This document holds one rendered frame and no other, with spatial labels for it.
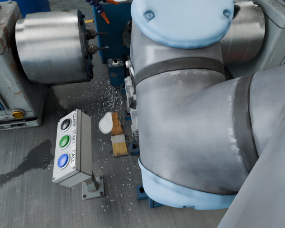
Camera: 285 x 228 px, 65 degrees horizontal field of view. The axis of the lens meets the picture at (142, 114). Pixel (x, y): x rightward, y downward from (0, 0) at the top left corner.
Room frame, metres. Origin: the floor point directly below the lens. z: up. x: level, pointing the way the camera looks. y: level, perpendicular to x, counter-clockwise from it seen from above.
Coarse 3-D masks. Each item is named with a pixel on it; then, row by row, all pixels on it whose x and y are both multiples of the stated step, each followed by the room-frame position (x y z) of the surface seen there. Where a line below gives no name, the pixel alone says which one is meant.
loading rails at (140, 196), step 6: (126, 60) 0.79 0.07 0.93; (126, 72) 0.76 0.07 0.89; (120, 84) 0.76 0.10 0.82; (120, 90) 0.74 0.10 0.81; (126, 114) 0.58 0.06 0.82; (132, 144) 0.44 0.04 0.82; (138, 144) 0.44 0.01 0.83; (132, 150) 0.42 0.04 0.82; (138, 150) 0.42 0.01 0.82; (138, 186) 0.29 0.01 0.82; (138, 192) 0.27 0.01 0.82; (144, 192) 0.27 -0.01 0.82; (138, 198) 0.25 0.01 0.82; (144, 198) 0.26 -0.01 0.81; (150, 198) 0.23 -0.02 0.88; (150, 204) 0.23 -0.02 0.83; (156, 204) 0.23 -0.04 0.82; (162, 204) 0.24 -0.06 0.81
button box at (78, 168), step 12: (60, 120) 0.37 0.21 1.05; (72, 120) 0.34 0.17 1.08; (84, 120) 0.35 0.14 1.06; (60, 132) 0.33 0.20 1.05; (72, 132) 0.31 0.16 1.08; (84, 132) 0.32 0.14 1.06; (72, 144) 0.27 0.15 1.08; (84, 144) 0.28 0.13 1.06; (72, 156) 0.24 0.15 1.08; (84, 156) 0.25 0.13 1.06; (60, 168) 0.22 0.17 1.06; (72, 168) 0.22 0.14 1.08; (84, 168) 0.22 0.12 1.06; (60, 180) 0.20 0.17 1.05; (72, 180) 0.21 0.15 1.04
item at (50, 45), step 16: (32, 16) 0.69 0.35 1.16; (48, 16) 0.69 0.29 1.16; (64, 16) 0.70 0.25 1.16; (80, 16) 0.72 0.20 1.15; (16, 32) 0.64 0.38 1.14; (32, 32) 0.63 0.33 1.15; (48, 32) 0.63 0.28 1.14; (64, 32) 0.64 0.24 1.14; (80, 32) 0.65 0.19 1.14; (32, 48) 0.59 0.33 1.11; (48, 48) 0.60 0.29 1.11; (64, 48) 0.60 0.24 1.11; (80, 48) 0.61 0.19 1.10; (96, 48) 0.67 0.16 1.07; (32, 64) 0.57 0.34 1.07; (48, 64) 0.58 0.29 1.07; (64, 64) 0.59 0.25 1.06; (80, 64) 0.59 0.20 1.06; (32, 80) 0.58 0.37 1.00; (48, 80) 0.58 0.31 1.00; (64, 80) 0.59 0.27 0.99; (80, 80) 0.60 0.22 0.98
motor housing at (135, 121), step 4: (128, 76) 0.54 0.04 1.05; (132, 88) 0.47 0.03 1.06; (128, 92) 0.48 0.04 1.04; (132, 92) 0.46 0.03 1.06; (128, 96) 0.47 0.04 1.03; (128, 104) 0.45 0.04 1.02; (132, 120) 0.39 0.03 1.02; (136, 120) 0.36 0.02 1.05; (136, 124) 0.36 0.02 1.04; (136, 128) 0.35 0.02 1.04; (136, 132) 0.35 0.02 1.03; (136, 136) 0.35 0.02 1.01; (136, 140) 0.35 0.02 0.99
